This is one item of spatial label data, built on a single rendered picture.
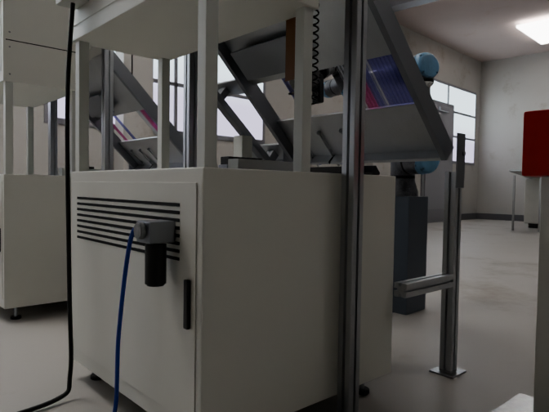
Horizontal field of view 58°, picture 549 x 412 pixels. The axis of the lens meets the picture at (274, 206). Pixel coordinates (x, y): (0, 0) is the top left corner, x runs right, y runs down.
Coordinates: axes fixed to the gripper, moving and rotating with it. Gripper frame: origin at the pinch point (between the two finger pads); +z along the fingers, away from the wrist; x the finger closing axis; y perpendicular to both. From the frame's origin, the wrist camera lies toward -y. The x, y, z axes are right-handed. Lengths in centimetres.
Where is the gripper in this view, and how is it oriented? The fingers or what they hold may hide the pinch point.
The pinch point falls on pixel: (293, 94)
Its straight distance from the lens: 199.3
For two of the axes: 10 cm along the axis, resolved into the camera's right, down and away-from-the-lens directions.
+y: -3.7, -8.5, -3.8
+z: -6.4, 5.2, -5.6
